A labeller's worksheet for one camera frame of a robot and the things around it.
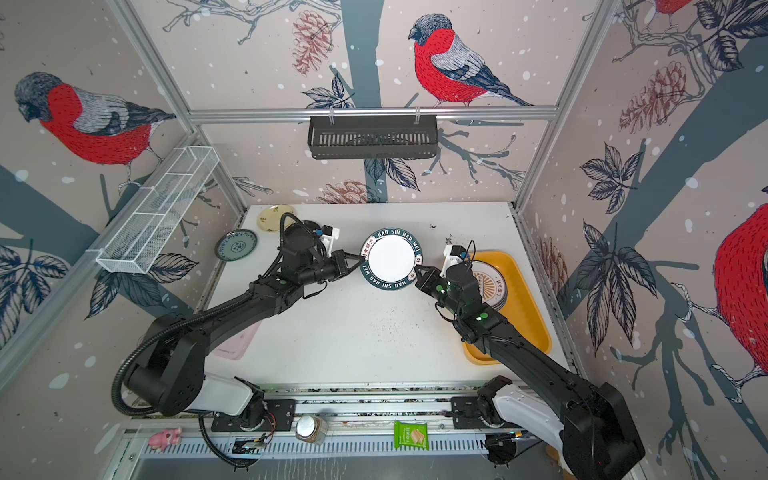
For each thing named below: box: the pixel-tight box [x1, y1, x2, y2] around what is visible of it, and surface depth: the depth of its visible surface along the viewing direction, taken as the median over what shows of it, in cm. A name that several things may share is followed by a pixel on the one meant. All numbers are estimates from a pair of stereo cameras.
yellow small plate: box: [257, 204, 296, 232], surface depth 123 cm
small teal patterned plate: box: [214, 229, 258, 261], surface depth 112 cm
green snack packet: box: [393, 421, 430, 451], surface depth 71 cm
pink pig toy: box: [148, 427, 182, 452], surface depth 71 cm
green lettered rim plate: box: [359, 227, 424, 291], surface depth 83 cm
